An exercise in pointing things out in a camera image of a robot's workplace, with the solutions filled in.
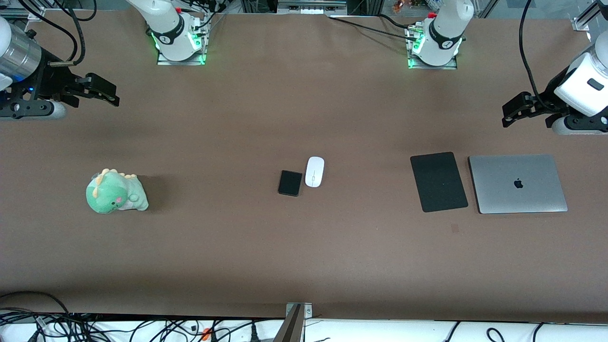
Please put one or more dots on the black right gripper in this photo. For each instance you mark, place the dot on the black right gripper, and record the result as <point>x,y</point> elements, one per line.
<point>51,79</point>

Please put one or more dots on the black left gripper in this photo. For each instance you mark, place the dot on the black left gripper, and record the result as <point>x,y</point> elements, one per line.
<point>547,96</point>

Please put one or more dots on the small black box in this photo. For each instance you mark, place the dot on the small black box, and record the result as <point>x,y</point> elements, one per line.
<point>290,183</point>

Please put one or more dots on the white computer mouse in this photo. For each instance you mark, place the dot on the white computer mouse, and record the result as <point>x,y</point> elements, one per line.
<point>314,171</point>

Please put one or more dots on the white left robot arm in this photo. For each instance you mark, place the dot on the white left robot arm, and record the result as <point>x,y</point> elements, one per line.
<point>446,28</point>

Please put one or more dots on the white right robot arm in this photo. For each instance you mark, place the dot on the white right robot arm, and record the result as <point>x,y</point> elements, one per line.
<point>167,26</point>

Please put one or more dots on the black mouse pad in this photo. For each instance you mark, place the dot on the black mouse pad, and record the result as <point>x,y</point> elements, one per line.
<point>439,182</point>

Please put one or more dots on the silver laptop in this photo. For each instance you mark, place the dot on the silver laptop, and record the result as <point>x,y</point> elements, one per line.
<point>517,183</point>

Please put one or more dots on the green dinosaur plush toy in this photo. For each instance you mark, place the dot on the green dinosaur plush toy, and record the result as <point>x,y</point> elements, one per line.
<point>114,192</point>

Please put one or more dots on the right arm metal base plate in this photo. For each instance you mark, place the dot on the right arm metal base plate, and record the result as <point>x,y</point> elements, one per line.
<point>199,45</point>

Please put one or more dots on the aluminium frame profile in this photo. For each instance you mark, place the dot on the aluminium frame profile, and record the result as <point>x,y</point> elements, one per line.
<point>589,19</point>
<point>21,9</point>

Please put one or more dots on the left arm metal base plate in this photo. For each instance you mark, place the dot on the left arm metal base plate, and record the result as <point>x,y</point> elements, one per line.
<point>412,57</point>

